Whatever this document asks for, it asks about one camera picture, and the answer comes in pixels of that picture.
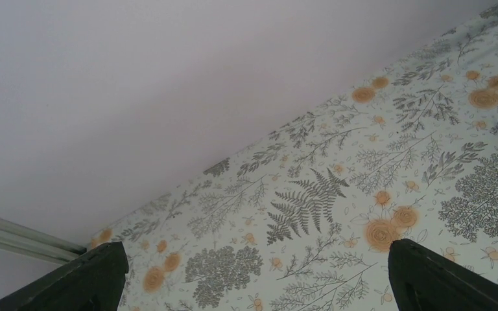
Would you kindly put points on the floral patterned table mat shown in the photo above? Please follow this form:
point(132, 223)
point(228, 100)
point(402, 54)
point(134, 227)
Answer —
point(303, 218)

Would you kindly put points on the aluminium corner frame post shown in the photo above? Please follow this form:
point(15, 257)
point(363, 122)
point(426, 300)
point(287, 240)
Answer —
point(22, 240)

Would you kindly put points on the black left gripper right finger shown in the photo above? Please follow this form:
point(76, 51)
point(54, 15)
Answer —
point(424, 280)

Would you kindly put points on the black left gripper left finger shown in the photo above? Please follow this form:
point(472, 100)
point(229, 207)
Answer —
point(93, 281)

